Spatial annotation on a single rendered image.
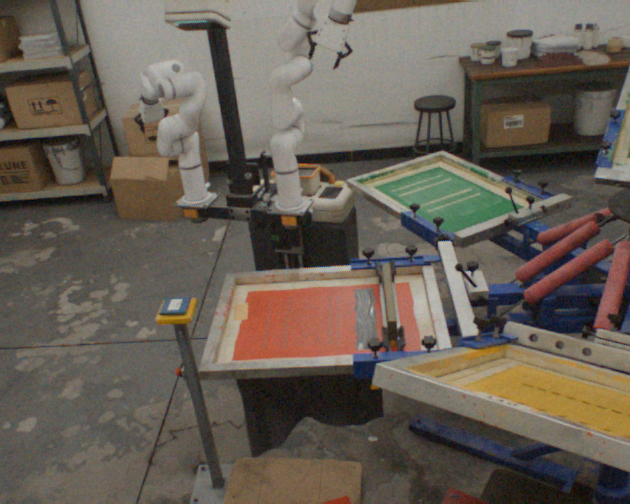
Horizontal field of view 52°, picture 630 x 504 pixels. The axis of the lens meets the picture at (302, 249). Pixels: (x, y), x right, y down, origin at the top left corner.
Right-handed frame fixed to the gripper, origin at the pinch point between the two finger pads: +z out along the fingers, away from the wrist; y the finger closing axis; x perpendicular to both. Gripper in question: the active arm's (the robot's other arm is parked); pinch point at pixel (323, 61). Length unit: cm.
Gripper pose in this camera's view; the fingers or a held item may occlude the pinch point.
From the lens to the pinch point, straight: 234.9
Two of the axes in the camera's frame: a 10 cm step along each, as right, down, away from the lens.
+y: -9.2, -3.9, 0.1
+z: -3.1, 7.7, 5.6
